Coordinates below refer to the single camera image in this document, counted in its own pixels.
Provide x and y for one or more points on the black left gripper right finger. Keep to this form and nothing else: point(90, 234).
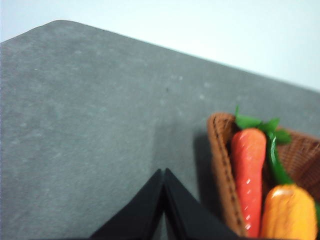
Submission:
point(188, 218)

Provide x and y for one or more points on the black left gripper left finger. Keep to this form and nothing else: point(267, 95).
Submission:
point(140, 219)

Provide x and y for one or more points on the brown wicker basket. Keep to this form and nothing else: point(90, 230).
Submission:
point(300, 158)

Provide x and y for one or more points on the red toy carrot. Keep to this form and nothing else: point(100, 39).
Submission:
point(249, 150)

